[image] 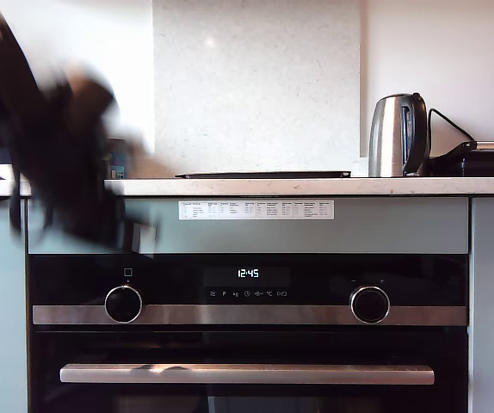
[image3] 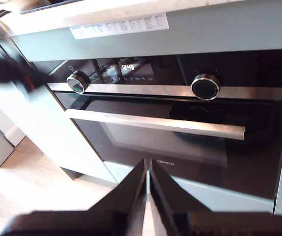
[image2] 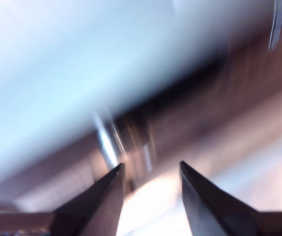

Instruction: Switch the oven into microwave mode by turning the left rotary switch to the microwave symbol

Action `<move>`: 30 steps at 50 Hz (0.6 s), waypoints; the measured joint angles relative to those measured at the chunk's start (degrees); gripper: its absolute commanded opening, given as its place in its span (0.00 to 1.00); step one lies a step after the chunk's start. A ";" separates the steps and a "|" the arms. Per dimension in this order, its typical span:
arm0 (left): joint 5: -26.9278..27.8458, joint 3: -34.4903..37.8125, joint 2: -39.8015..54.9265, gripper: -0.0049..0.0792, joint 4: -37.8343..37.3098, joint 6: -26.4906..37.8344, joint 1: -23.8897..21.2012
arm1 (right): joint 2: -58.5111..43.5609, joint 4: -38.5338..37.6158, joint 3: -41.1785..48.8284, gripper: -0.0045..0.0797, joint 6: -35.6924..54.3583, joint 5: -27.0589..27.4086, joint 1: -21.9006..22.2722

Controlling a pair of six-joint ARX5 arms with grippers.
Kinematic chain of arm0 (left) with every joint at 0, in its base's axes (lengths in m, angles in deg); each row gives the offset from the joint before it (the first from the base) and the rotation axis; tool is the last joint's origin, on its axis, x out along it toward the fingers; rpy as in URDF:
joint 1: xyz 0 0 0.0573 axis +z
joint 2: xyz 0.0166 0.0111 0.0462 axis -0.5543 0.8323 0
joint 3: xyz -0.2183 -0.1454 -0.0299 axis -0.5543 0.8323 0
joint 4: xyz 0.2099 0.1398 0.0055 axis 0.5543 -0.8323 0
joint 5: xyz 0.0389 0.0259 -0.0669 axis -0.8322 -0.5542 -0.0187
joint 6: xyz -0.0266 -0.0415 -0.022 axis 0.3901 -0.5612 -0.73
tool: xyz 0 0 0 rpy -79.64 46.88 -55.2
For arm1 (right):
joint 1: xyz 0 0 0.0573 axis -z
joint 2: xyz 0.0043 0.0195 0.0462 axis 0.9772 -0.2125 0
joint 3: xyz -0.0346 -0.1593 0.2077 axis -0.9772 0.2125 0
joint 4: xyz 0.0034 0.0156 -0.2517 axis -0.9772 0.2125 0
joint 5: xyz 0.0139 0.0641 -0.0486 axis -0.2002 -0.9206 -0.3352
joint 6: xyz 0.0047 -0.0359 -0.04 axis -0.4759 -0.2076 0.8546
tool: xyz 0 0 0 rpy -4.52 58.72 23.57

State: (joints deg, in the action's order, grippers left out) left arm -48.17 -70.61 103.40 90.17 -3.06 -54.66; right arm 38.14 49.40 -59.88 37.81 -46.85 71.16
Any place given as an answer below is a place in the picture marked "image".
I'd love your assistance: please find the grey-green cabinet filler panel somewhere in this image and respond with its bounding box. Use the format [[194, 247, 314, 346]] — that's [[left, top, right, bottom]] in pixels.
[[26, 197, 471, 256]]

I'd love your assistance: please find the white printed table sticker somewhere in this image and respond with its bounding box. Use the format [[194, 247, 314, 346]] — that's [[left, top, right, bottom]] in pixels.
[[177, 200, 335, 221]]

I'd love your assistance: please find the black rotary knob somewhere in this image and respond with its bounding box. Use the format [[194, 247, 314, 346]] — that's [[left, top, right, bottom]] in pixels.
[[103, 285, 144, 324], [349, 286, 391, 325]]

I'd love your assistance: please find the black rotary knob under plus minus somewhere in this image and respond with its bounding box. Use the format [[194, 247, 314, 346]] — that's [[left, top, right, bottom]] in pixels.
[[349, 286, 391, 325]]

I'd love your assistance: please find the black kettle cable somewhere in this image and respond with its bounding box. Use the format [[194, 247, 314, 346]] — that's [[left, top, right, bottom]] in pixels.
[[426, 107, 478, 161]]

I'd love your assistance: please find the black built-in oven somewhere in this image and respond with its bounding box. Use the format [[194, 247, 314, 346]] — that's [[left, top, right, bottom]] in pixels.
[[26, 253, 471, 413]]

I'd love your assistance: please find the blue salt box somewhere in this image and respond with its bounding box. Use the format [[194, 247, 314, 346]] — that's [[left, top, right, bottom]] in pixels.
[[108, 138, 128, 180]]

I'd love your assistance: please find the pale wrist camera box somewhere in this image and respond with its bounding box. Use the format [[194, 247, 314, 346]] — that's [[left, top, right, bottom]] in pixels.
[[131, 223, 158, 255]]

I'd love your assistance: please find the black contact grill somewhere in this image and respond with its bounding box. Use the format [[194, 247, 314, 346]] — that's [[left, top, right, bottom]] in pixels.
[[428, 140, 494, 177]]

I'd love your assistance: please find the speckled stone splashback panel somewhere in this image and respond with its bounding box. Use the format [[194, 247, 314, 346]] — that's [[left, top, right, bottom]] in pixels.
[[151, 0, 362, 178]]

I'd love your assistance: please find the steel oven door handle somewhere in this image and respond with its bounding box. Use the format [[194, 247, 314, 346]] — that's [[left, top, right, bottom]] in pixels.
[[59, 364, 436, 385]]

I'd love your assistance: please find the stainless steel kettle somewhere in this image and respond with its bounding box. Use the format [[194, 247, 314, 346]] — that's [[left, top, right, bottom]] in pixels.
[[367, 92, 430, 178]]

